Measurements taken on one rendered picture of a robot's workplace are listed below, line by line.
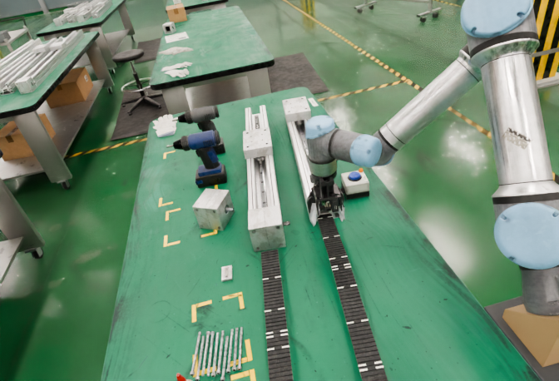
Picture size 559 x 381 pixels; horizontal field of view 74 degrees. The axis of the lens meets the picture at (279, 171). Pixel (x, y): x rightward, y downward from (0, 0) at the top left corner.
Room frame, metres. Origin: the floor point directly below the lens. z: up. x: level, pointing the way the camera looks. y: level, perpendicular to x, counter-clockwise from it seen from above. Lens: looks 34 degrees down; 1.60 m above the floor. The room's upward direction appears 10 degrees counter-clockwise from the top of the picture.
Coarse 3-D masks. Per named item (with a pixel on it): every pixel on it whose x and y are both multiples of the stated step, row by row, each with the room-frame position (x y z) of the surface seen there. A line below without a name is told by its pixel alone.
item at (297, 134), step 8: (304, 120) 1.47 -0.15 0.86; (288, 128) 1.55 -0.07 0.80; (296, 128) 1.48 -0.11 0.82; (304, 128) 1.47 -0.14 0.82; (296, 136) 1.33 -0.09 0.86; (304, 136) 1.37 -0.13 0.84; (296, 144) 1.27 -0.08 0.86; (304, 144) 1.31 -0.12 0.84; (296, 152) 1.21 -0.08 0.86; (304, 152) 1.26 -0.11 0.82; (296, 160) 1.21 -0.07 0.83; (304, 160) 1.15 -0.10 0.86; (304, 168) 1.09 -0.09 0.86; (304, 176) 1.04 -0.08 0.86; (304, 184) 1.00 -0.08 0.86; (312, 184) 1.05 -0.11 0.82; (304, 192) 0.99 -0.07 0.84; (336, 216) 0.91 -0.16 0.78
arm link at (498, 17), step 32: (480, 0) 0.72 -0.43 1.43; (512, 0) 0.68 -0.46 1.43; (480, 32) 0.67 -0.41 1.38; (512, 32) 0.65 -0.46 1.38; (480, 64) 0.68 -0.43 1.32; (512, 64) 0.63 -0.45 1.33; (512, 96) 0.59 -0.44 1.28; (512, 128) 0.56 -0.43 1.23; (544, 128) 0.56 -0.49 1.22; (512, 160) 0.53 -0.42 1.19; (544, 160) 0.51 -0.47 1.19; (512, 192) 0.49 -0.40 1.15; (544, 192) 0.46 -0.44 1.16; (512, 224) 0.45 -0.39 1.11; (544, 224) 0.42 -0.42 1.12; (512, 256) 0.42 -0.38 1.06; (544, 256) 0.40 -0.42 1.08
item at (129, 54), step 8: (120, 56) 4.25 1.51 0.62; (128, 56) 4.17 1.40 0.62; (136, 56) 4.17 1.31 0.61; (136, 72) 4.30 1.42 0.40; (136, 80) 4.27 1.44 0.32; (144, 88) 4.11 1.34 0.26; (144, 96) 4.26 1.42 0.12; (152, 96) 4.31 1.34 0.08; (136, 104) 4.14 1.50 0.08; (160, 104) 4.09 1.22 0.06; (128, 112) 4.02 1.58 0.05
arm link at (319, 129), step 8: (312, 120) 0.84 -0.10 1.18; (320, 120) 0.84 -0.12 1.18; (328, 120) 0.83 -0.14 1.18; (312, 128) 0.81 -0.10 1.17; (320, 128) 0.80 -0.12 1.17; (328, 128) 0.80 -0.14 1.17; (336, 128) 0.82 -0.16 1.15; (312, 136) 0.81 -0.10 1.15; (320, 136) 0.80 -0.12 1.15; (328, 136) 0.79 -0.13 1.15; (312, 144) 0.81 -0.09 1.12; (320, 144) 0.80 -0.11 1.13; (328, 144) 0.78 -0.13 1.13; (312, 152) 0.81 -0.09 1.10; (320, 152) 0.80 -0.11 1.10; (328, 152) 0.78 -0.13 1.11; (312, 160) 0.82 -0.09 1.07; (320, 160) 0.80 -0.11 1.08; (328, 160) 0.80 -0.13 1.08
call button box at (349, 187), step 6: (342, 174) 1.05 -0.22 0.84; (348, 174) 1.05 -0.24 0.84; (360, 174) 1.04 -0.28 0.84; (342, 180) 1.04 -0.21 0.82; (348, 180) 1.02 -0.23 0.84; (354, 180) 1.01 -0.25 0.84; (360, 180) 1.00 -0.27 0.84; (366, 180) 1.00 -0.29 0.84; (342, 186) 1.05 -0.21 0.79; (348, 186) 0.98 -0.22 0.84; (354, 186) 0.98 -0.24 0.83; (360, 186) 0.98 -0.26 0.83; (366, 186) 0.98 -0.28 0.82; (342, 192) 1.01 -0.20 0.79; (348, 192) 0.98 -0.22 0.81; (354, 192) 0.98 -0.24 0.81; (360, 192) 0.99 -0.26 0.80; (366, 192) 0.98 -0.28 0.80; (348, 198) 0.98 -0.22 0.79; (354, 198) 0.98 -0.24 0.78
